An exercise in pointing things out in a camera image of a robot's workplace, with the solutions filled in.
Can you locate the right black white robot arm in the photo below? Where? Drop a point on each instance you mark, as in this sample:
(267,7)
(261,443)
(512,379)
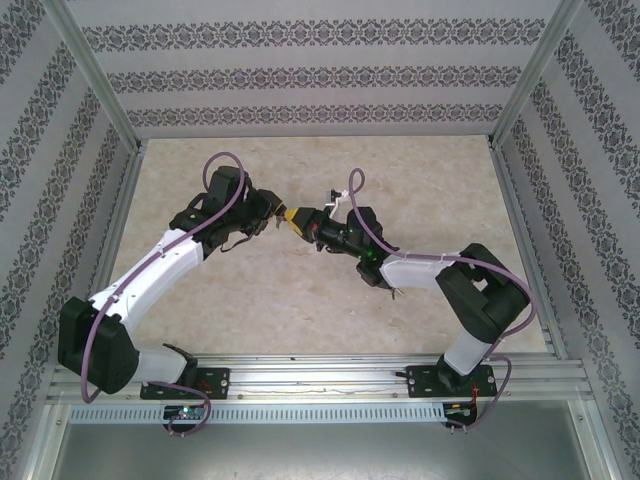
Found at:
(480,295)

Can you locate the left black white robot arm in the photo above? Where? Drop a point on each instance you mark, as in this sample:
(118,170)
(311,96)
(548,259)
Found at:
(150,280)

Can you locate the small circuit board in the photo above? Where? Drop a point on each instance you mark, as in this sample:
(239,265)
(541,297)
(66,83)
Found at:
(457,409)

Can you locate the circuit board with green light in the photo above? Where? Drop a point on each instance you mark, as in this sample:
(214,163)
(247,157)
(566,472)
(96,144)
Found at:
(186,412)

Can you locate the grey metal shelf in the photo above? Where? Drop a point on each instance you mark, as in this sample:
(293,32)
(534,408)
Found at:
(320,455)

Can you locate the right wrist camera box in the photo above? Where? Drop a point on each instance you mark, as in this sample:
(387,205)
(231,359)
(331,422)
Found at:
(332,197)

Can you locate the aluminium side rail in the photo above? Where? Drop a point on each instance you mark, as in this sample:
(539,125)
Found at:
(120,215)
(520,225)

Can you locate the aluminium mounting rail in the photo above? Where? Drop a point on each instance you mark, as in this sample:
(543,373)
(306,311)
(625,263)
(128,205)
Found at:
(320,375)

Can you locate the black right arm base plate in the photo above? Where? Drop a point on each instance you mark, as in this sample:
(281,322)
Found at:
(422,382)

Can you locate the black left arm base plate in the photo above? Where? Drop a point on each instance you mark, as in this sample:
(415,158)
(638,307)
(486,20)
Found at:
(217,382)

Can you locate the aluminium frame post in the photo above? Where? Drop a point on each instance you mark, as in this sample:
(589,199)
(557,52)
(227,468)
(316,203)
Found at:
(532,75)
(97,75)

